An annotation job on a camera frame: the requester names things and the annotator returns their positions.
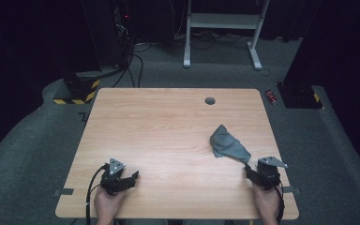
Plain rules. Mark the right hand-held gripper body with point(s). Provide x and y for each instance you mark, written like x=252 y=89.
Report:
x=268 y=175

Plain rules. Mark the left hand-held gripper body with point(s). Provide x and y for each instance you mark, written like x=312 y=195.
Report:
x=114 y=179

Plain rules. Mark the grey cloth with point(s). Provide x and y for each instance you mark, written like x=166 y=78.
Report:
x=226 y=145

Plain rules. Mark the person's right hand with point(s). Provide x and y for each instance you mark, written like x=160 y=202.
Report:
x=268 y=203

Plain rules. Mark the person's left hand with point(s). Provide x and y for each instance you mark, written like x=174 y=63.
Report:
x=106 y=206

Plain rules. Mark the grey tape strip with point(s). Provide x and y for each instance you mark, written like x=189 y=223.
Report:
x=290 y=190
x=64 y=192

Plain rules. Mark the small red object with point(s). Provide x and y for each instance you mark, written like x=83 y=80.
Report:
x=271 y=97

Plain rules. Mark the grey round table grommet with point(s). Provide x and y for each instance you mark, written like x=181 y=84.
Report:
x=210 y=101

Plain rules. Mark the yellow black striped stand base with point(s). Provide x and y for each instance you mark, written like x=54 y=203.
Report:
x=81 y=93

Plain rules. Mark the black equipment tower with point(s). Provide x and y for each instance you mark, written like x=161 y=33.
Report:
x=123 y=34

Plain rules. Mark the white metal stand frame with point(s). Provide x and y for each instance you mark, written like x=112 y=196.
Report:
x=222 y=21

